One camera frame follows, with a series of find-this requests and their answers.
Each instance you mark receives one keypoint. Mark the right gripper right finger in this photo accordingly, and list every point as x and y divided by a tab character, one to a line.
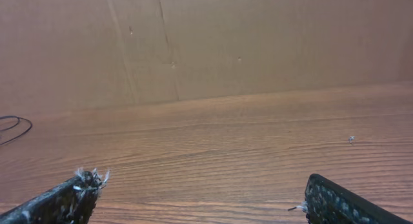
327	202

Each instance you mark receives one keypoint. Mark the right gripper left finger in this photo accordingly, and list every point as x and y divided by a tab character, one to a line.
72	201

